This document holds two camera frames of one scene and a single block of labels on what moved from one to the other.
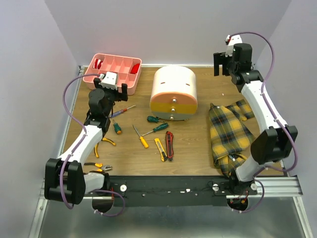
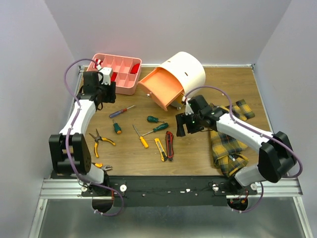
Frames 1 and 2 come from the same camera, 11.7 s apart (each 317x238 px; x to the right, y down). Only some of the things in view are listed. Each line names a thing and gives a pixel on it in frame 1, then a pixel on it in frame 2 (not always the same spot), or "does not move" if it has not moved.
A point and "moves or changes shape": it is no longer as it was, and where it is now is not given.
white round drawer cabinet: (174, 93) moves or changes shape
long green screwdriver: (161, 127) does not move
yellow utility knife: (161, 149) does not move
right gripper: (220, 64) → (186, 123)
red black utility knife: (169, 137) does not move
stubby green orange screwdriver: (117, 128) does not move
